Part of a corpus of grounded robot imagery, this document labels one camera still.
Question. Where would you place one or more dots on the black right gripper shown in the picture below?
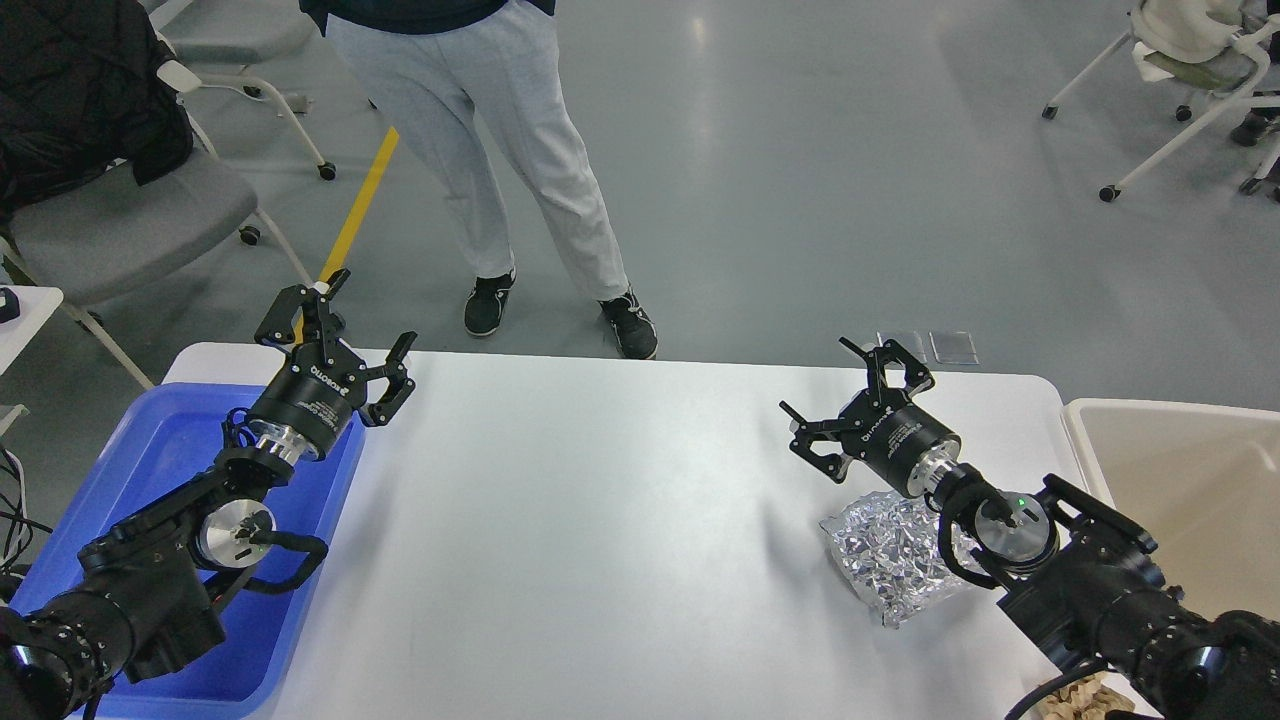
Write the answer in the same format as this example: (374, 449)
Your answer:
(903, 445)

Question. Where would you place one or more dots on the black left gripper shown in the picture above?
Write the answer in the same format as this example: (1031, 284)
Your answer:
(309, 402)

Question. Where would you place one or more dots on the silver foil bag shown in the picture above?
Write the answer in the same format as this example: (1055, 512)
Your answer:
(887, 548)

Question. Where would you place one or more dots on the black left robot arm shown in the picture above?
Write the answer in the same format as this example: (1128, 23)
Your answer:
(155, 584)

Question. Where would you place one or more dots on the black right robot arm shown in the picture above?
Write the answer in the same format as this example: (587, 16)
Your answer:
(1078, 576)

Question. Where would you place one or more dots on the left metal floor plate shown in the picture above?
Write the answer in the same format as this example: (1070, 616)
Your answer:
(912, 341)

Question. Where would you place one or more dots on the metal floor plate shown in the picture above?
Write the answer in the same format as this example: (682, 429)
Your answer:
(954, 348)
(912, 341)

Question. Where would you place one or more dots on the right metal floor plate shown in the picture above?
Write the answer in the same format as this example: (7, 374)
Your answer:
(954, 348)

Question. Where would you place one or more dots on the blue plastic bin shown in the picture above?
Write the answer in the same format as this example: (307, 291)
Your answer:
(168, 436)

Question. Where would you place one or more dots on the grey office chair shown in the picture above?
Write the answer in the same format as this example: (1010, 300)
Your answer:
(111, 235)

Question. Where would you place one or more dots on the white side table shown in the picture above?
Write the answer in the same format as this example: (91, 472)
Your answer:
(26, 309)

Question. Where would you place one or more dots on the white chair base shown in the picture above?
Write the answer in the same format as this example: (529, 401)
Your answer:
(245, 35)

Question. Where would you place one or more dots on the beige plastic bin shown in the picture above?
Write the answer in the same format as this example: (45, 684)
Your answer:
(1202, 479)

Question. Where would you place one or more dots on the crumpled brown paper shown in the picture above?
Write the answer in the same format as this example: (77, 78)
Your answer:
(1087, 698)

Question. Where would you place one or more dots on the black jacket on chair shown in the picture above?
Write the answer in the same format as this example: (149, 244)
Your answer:
(79, 90)

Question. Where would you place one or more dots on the white chair with cushion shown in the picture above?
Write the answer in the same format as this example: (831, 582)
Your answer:
(1218, 49)

